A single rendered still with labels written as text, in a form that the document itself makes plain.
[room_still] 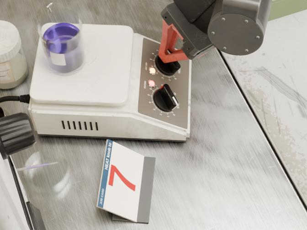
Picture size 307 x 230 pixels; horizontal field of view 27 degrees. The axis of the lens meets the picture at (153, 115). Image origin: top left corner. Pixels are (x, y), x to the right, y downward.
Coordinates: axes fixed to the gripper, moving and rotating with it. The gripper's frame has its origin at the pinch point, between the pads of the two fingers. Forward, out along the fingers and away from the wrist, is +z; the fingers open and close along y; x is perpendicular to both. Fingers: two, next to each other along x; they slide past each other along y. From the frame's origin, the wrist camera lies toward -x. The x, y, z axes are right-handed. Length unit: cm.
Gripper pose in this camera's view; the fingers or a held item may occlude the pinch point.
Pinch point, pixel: (167, 54)
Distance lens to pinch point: 83.4
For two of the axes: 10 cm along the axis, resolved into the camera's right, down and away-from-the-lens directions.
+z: -5.0, 4.3, 7.5
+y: -6.4, 4.0, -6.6
